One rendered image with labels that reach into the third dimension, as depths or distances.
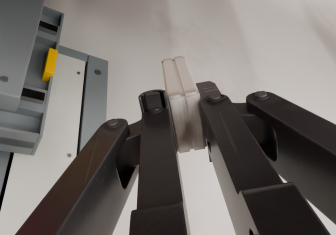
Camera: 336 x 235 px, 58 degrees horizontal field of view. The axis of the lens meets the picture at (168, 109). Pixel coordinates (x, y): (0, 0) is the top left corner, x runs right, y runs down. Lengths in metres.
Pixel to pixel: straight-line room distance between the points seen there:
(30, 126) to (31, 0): 0.27
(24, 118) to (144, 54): 0.60
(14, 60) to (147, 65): 0.58
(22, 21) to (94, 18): 0.50
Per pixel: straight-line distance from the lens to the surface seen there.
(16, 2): 0.72
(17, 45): 0.63
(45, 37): 0.75
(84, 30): 1.08
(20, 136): 0.59
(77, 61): 0.85
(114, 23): 1.18
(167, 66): 0.18
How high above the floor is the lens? 0.67
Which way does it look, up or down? 42 degrees down
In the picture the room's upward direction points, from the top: 42 degrees clockwise
